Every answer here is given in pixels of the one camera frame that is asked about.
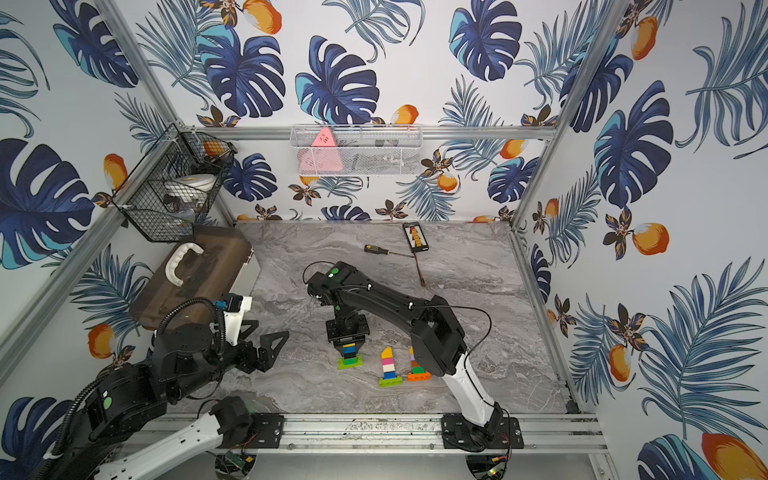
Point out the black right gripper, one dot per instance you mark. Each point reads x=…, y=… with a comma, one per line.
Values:
x=356, y=336

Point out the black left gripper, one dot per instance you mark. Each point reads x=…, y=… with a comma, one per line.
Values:
x=249, y=353

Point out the lime long base lego brick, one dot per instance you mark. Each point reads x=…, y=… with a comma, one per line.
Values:
x=347, y=363

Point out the orange long lego brick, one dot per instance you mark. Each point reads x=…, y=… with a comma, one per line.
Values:
x=412, y=377

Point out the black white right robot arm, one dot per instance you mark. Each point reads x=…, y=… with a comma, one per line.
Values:
x=437, y=339

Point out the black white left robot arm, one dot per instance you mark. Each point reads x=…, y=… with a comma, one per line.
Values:
x=190, y=351

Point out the black yellow screwdriver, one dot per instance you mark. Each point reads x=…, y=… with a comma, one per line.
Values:
x=377, y=250

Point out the brown translucent tool case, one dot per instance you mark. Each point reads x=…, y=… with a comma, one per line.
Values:
x=217, y=262

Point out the black screwdriver bit case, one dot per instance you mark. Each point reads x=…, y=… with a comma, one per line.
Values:
x=415, y=237

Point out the pink triangular object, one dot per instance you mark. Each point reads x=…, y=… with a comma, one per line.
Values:
x=322, y=157

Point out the white object in basket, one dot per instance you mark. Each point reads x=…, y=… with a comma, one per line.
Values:
x=190, y=188

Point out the white wire wall shelf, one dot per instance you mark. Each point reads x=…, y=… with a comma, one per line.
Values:
x=368, y=150

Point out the black wire basket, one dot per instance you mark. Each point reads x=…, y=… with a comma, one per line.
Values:
x=142, y=199

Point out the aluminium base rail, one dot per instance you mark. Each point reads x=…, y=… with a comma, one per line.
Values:
x=406, y=434

